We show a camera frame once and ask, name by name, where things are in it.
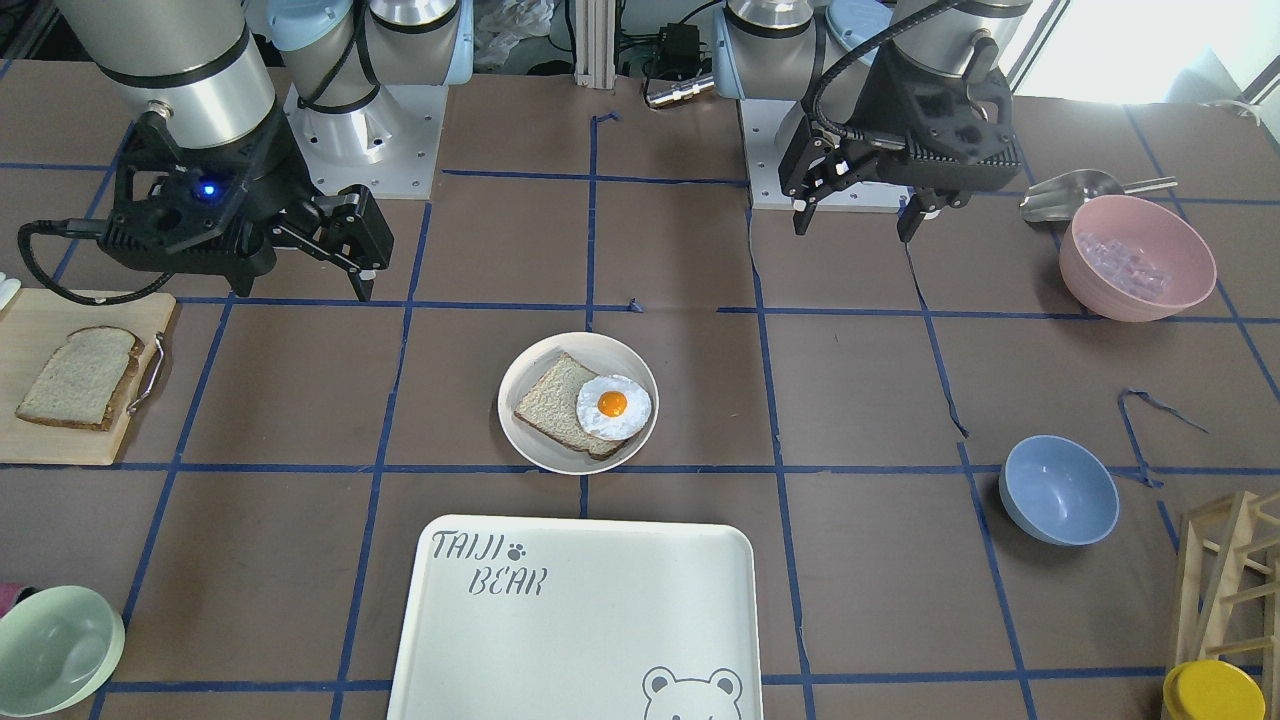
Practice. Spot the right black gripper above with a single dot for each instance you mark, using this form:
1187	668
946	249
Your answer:
276	170

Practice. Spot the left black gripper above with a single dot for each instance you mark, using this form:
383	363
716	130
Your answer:
857	108

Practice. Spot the white round plate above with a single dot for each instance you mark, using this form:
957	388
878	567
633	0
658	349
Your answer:
600	353

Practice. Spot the bread slice with crust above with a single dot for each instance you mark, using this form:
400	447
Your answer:
81	384

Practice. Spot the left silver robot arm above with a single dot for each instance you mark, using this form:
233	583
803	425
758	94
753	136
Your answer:
778	50

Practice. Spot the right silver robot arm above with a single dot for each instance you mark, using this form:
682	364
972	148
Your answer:
215	68

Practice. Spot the bread slice on plate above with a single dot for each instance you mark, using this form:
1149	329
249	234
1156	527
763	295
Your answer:
550	406

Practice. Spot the metal scoop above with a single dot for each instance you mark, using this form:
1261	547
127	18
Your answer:
1057	199

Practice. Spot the pink bowl with ice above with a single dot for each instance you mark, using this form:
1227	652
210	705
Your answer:
1131	260

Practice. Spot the fried egg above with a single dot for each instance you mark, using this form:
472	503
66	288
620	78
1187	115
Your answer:
613	407

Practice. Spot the wooden cutting board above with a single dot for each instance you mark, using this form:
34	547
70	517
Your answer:
35	323

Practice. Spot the blue bowl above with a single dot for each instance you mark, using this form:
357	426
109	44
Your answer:
1058	492

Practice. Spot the white bear tray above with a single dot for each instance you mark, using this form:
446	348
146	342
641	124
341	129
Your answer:
543	618

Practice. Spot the pink cup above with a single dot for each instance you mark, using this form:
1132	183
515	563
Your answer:
13	593

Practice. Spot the light green bowl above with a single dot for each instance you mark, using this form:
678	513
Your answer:
57	648

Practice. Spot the wooden dish rack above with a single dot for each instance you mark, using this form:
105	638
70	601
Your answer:
1227	556

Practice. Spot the yellow cup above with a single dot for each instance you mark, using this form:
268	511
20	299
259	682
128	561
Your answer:
1211	689

